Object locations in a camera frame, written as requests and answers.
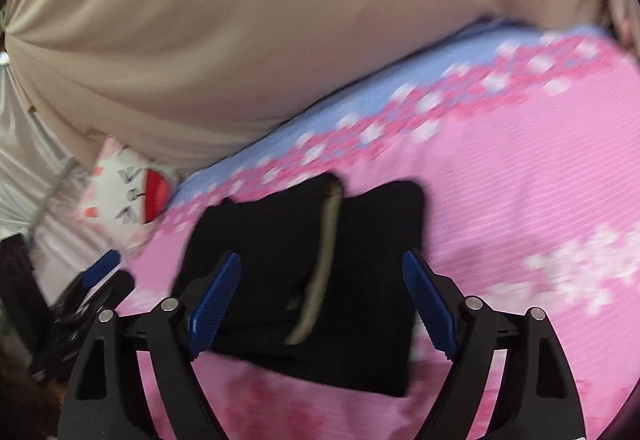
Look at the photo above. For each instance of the cat face cushion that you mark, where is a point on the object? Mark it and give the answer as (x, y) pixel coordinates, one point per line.
(115, 185)

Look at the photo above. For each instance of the cream floral cloth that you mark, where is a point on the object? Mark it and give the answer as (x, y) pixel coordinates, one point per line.
(627, 27)

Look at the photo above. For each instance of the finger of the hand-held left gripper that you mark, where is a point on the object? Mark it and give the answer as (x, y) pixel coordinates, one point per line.
(107, 287)
(102, 266)

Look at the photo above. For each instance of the beige cloth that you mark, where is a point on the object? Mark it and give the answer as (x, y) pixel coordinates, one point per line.
(250, 20)

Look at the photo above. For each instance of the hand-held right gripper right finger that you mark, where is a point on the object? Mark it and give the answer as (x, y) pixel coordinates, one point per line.
(430, 305)

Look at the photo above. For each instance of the silver satin cloth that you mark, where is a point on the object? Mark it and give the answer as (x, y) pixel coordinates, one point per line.
(30, 180)

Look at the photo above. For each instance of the pink floral blanket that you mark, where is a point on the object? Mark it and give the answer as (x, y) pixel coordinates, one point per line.
(525, 170)

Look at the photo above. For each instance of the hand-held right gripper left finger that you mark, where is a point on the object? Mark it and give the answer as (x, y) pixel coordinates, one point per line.
(215, 302)

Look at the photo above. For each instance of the black pants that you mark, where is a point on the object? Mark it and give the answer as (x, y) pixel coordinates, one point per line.
(360, 270)

